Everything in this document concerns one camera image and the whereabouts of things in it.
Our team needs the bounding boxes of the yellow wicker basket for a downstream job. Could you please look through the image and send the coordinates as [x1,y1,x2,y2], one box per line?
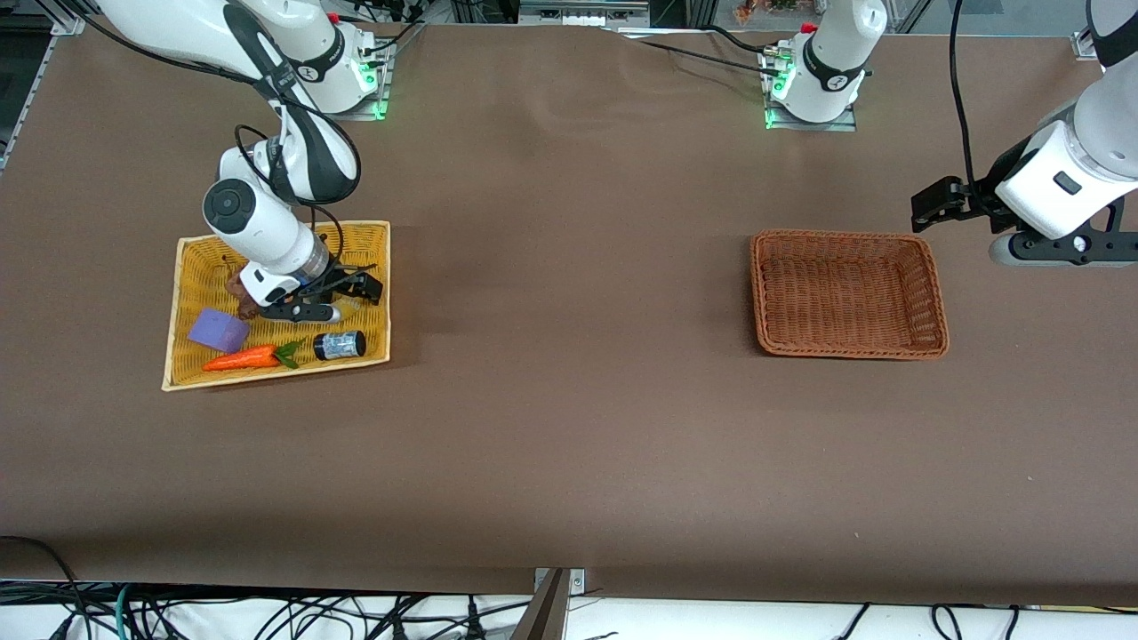
[161,220,392,393]

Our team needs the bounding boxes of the small black can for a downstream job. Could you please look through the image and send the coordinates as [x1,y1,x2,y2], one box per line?
[313,330,367,362]

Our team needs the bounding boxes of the brown toy figure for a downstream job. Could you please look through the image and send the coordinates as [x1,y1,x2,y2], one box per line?
[225,269,264,321]

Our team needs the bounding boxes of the brown wicker basket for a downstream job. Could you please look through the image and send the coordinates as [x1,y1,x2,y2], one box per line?
[749,229,950,361]

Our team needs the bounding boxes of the orange toy carrot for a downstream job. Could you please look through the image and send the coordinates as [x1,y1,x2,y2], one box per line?
[202,340,306,372]

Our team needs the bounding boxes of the purple foam block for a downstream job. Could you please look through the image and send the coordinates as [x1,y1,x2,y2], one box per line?
[187,308,252,354]

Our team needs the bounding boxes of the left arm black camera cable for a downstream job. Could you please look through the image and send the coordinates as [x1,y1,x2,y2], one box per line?
[949,0,990,195]

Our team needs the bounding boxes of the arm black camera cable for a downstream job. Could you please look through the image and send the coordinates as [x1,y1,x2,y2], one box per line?
[949,0,990,195]
[84,13,364,272]

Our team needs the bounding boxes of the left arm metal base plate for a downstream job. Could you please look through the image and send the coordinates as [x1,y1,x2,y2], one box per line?
[763,44,859,132]

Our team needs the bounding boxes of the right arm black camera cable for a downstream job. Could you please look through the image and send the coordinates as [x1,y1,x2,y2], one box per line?
[84,13,364,272]

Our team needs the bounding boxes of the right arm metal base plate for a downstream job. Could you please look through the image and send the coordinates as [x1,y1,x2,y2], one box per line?
[342,40,393,121]

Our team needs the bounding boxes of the black base cable bundle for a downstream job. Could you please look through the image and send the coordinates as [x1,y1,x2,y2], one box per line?
[356,16,429,58]

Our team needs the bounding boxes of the thin black base cable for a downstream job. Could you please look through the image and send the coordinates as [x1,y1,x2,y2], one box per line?
[633,39,776,74]

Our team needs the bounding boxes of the metal table edge bracket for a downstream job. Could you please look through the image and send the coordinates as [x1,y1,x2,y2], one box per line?
[514,567,587,640]

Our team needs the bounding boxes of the black looping floor cable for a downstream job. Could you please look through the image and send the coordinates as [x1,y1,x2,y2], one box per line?
[0,535,85,640]

